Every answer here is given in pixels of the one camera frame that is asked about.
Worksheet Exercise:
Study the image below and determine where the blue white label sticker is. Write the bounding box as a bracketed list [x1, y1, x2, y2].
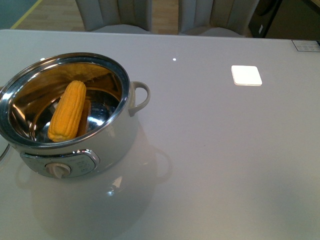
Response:
[292, 39, 320, 53]

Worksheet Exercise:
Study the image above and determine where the right beige chair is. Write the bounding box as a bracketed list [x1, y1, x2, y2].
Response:
[178, 0, 259, 38]

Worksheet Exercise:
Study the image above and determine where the glass pot lid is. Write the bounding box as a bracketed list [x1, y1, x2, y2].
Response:
[0, 139, 11, 162]

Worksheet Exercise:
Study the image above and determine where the left beige chair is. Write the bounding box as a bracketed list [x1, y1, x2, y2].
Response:
[76, 0, 152, 34]

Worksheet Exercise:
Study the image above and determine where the black cabinet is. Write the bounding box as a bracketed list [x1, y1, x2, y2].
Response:
[248, 0, 282, 38]

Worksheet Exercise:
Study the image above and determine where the yellow corn cob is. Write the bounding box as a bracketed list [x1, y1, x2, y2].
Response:
[47, 80, 86, 143]

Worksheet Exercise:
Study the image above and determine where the beige chair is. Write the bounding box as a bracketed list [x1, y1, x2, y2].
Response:
[178, 0, 259, 38]
[76, 0, 152, 34]

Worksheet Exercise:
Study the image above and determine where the white electric cooking pot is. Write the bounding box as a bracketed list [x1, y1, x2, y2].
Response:
[0, 52, 150, 179]

